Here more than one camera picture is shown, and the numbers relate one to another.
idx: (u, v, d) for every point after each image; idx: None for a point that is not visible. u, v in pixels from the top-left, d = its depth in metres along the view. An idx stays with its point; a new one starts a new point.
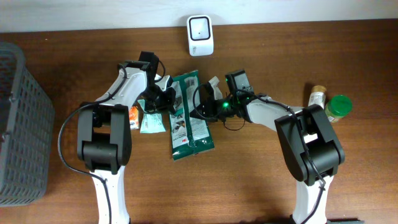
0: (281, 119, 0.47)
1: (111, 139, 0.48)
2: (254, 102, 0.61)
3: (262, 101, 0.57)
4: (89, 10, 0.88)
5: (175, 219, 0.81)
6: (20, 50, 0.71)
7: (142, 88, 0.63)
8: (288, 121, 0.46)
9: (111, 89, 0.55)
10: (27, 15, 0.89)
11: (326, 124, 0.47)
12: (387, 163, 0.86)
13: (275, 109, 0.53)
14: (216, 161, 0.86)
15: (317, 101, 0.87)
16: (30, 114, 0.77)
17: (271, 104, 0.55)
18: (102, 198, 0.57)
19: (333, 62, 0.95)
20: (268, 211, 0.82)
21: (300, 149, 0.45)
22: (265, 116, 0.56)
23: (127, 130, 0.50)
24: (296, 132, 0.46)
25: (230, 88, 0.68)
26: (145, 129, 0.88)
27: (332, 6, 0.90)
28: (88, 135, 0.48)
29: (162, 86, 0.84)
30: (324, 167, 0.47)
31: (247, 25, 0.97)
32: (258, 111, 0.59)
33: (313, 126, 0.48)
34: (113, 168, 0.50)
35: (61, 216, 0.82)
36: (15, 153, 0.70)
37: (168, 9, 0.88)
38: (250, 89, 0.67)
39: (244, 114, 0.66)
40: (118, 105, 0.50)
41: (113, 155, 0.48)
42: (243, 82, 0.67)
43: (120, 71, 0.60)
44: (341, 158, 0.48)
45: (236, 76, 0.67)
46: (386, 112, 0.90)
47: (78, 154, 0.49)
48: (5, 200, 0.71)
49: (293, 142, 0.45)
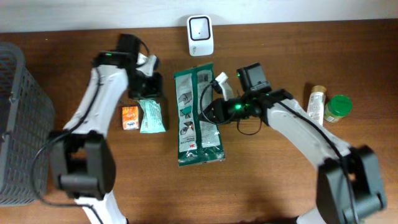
0: (328, 167, 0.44)
1: (89, 172, 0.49)
2: (278, 109, 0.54)
3: (290, 114, 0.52)
4: (89, 10, 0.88)
5: (175, 219, 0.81)
6: (20, 50, 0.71)
7: (122, 86, 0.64)
8: (336, 172, 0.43)
9: (84, 102, 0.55)
10: (27, 15, 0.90)
11: (373, 172, 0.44)
12: (387, 163, 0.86)
13: (312, 134, 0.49)
14: (217, 162, 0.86)
15: (317, 101, 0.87)
16: (30, 115, 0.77)
17: (306, 124, 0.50)
18: (92, 216, 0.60)
19: (332, 62, 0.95)
20: (268, 211, 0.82)
21: (344, 199, 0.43)
22: (296, 138, 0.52)
23: (106, 159, 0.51)
24: (343, 182, 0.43)
25: (244, 83, 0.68)
26: (145, 129, 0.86)
27: (332, 6, 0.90)
28: (63, 171, 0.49)
29: (147, 70, 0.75)
30: (364, 214, 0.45)
31: (247, 25, 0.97)
32: (283, 122, 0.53)
33: (358, 168, 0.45)
34: (97, 196, 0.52)
35: (61, 216, 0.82)
36: (15, 154, 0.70)
37: (168, 9, 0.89)
38: (265, 85, 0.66)
39: (263, 112, 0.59)
40: (92, 132, 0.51)
41: (95, 186, 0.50)
42: (258, 77, 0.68)
43: (92, 76, 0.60)
44: (383, 206, 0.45)
45: (250, 70, 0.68)
46: (386, 112, 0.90)
47: (57, 185, 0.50)
48: (5, 200, 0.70)
49: (338, 192, 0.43)
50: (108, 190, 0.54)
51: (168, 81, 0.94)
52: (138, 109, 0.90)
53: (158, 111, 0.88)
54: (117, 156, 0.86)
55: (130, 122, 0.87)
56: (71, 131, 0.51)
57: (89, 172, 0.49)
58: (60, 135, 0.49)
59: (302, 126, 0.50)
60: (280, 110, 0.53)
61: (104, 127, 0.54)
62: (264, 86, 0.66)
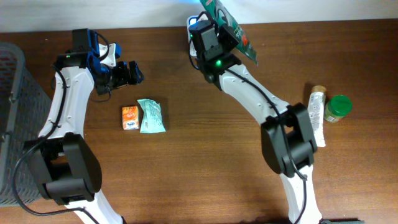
0: (267, 125, 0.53)
1: (74, 174, 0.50)
2: (229, 76, 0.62)
3: (240, 80, 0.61)
4: (89, 10, 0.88)
5: (175, 219, 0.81)
6: (20, 50, 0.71)
7: (91, 85, 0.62)
8: (275, 126, 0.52)
9: (53, 107, 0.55)
10: (27, 15, 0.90)
11: (306, 124, 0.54)
12: (388, 163, 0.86)
13: (255, 99, 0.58)
14: (216, 162, 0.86)
15: (317, 101, 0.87)
16: (29, 114, 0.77)
17: (250, 88, 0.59)
18: (86, 218, 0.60)
19: (332, 61, 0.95)
20: (268, 211, 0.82)
21: (282, 151, 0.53)
22: (242, 98, 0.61)
23: (88, 159, 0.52)
24: (280, 134, 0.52)
25: (195, 43, 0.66)
26: (145, 129, 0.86)
27: (331, 6, 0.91)
28: (47, 177, 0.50)
29: (111, 60, 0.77)
30: (300, 157, 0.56)
31: (247, 25, 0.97)
32: (234, 88, 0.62)
33: (293, 122, 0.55)
34: (87, 197, 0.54)
35: (62, 215, 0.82)
36: (15, 154, 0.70)
37: (169, 9, 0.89)
38: (218, 49, 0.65)
39: (214, 79, 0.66)
40: (68, 134, 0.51)
41: (83, 185, 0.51)
42: (210, 39, 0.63)
43: (56, 77, 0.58)
44: (314, 147, 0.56)
45: (203, 33, 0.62)
46: (385, 111, 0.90)
47: (43, 193, 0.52)
48: (5, 200, 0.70)
49: (276, 142, 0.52)
50: (97, 190, 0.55)
51: (168, 80, 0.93)
52: (139, 109, 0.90)
53: (158, 111, 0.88)
54: (117, 156, 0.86)
55: (130, 122, 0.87)
56: (46, 139, 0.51)
57: (73, 176, 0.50)
58: (37, 141, 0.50)
59: (247, 91, 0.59)
60: (232, 76, 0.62)
61: (79, 129, 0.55)
62: (216, 50, 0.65)
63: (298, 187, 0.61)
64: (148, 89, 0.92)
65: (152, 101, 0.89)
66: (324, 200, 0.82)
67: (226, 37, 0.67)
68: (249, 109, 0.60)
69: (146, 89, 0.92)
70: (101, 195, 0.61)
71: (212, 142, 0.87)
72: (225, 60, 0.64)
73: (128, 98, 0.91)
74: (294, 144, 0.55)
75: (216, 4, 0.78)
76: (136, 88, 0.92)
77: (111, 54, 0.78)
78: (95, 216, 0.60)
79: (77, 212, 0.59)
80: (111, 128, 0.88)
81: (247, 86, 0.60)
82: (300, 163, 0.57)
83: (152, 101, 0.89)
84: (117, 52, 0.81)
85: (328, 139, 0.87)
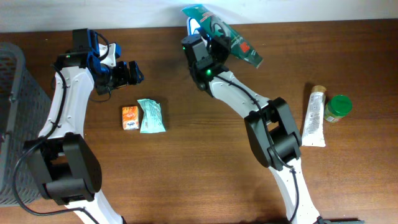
0: (249, 118, 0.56)
1: (74, 174, 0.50)
2: (217, 81, 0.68)
3: (226, 83, 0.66)
4: (89, 10, 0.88)
5: (175, 219, 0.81)
6: (20, 50, 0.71)
7: (91, 84, 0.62)
8: (257, 118, 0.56)
9: (53, 108, 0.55)
10: (26, 15, 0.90)
11: (287, 117, 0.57)
12: (387, 163, 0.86)
13: (239, 98, 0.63)
14: (216, 161, 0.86)
15: (317, 101, 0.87)
16: (28, 114, 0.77)
17: (235, 89, 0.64)
18: (86, 218, 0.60)
19: (333, 61, 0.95)
20: (268, 211, 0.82)
21: (265, 144, 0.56)
22: (230, 97, 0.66)
23: (88, 158, 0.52)
24: (262, 127, 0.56)
25: (188, 56, 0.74)
26: (145, 129, 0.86)
27: (330, 6, 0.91)
28: (47, 177, 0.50)
29: (111, 61, 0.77)
30: (285, 150, 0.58)
31: (247, 25, 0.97)
32: (222, 91, 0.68)
33: (277, 116, 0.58)
34: (87, 197, 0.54)
35: (62, 215, 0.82)
36: (14, 153, 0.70)
37: (169, 9, 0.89)
38: (208, 59, 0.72)
39: (206, 86, 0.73)
40: (67, 134, 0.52)
41: (82, 185, 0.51)
42: (201, 51, 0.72)
43: (56, 77, 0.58)
44: (299, 140, 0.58)
45: (194, 45, 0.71)
46: (386, 111, 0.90)
47: (43, 193, 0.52)
48: (5, 200, 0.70)
49: (259, 135, 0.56)
50: (97, 190, 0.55)
51: (167, 81, 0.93)
52: (139, 109, 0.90)
53: (158, 111, 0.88)
54: (117, 156, 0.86)
55: (130, 122, 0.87)
56: (46, 139, 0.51)
57: (73, 175, 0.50)
58: (37, 141, 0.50)
59: (234, 93, 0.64)
60: (219, 80, 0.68)
61: (79, 129, 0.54)
62: (208, 60, 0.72)
63: (288, 181, 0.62)
64: (148, 89, 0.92)
65: (152, 101, 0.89)
66: (324, 200, 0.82)
67: (217, 46, 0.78)
68: (237, 109, 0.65)
69: (145, 89, 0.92)
70: (100, 195, 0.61)
71: (212, 142, 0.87)
72: (212, 68, 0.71)
73: (128, 98, 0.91)
74: (279, 137, 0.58)
75: (212, 19, 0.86)
76: (136, 88, 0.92)
77: (111, 54, 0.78)
78: (94, 216, 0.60)
79: (77, 212, 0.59)
80: (111, 128, 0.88)
81: (234, 88, 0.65)
82: (286, 157, 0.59)
83: (152, 101, 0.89)
84: (117, 52, 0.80)
85: (328, 140, 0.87)
